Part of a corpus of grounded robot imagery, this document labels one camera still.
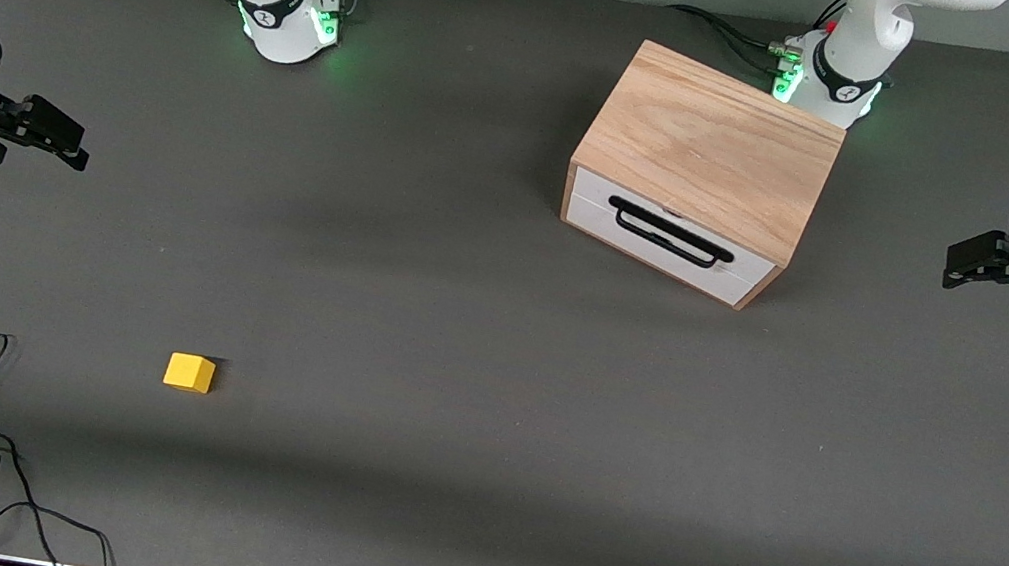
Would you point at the light wooden cabinet box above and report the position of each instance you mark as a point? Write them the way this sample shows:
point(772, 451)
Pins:
point(709, 143)

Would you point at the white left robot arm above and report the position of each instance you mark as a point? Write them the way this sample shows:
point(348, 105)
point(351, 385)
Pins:
point(847, 69)

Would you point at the wooden drawer with white front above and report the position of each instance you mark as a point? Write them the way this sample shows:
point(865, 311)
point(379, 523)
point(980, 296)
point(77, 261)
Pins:
point(593, 201)

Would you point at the yellow cube block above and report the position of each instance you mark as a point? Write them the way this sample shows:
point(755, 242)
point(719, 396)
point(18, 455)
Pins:
point(189, 372)

